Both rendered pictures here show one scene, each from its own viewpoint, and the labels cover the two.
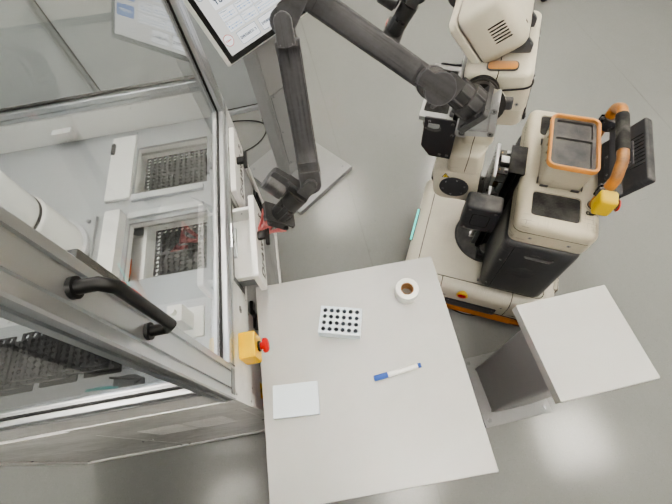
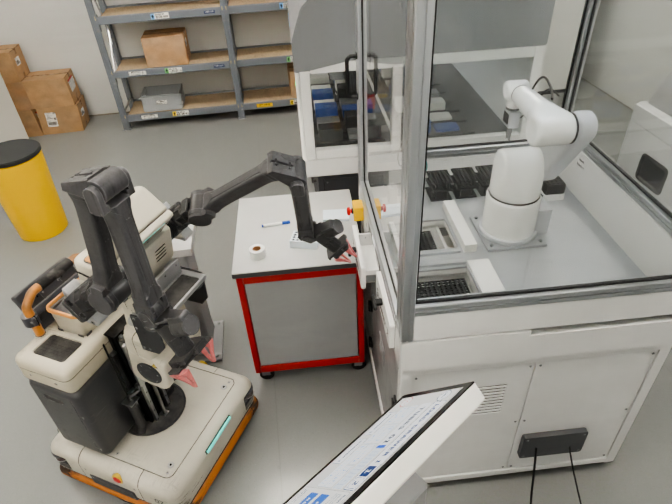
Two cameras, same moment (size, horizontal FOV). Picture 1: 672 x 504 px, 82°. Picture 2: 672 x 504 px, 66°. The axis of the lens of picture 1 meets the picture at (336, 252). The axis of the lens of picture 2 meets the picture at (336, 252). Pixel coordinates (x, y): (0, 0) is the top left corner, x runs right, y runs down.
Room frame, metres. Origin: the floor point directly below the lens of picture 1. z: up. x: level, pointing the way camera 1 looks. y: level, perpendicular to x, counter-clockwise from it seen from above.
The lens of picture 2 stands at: (2.29, 0.07, 2.16)
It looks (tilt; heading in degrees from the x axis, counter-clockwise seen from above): 37 degrees down; 177
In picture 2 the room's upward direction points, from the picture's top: 3 degrees counter-clockwise
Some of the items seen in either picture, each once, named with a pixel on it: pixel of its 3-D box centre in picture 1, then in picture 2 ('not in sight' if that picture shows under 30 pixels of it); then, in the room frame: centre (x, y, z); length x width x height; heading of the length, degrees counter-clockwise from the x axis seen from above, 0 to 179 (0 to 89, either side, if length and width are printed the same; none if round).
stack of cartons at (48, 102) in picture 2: not in sight; (32, 90); (-3.09, -2.65, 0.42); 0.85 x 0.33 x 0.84; 94
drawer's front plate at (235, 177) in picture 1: (236, 167); (384, 308); (0.96, 0.29, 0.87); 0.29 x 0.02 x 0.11; 1
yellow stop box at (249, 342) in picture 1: (251, 347); (357, 210); (0.31, 0.27, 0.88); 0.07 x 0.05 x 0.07; 1
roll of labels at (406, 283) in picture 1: (406, 291); (257, 252); (0.44, -0.19, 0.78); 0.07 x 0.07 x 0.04
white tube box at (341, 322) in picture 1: (340, 322); (305, 239); (0.37, 0.02, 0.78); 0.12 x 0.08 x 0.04; 75
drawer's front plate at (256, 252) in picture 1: (257, 241); (358, 255); (0.64, 0.24, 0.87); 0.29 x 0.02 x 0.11; 1
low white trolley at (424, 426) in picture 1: (363, 389); (303, 286); (0.24, -0.02, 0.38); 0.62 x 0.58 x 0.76; 1
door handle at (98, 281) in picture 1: (133, 309); (351, 77); (0.21, 0.27, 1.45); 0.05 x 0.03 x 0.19; 91
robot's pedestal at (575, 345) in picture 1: (534, 367); (181, 294); (0.21, -0.65, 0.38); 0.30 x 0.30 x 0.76; 4
